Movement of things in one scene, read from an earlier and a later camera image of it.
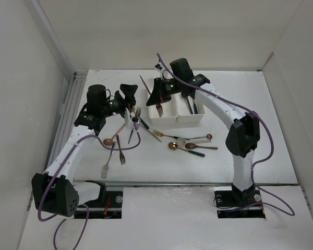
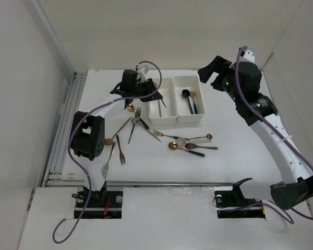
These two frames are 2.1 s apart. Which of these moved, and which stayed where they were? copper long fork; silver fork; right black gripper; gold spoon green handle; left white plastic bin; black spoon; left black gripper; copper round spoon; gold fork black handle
Moved: right black gripper; copper long fork; left black gripper
Stayed: copper round spoon; black spoon; silver fork; gold fork black handle; gold spoon green handle; left white plastic bin
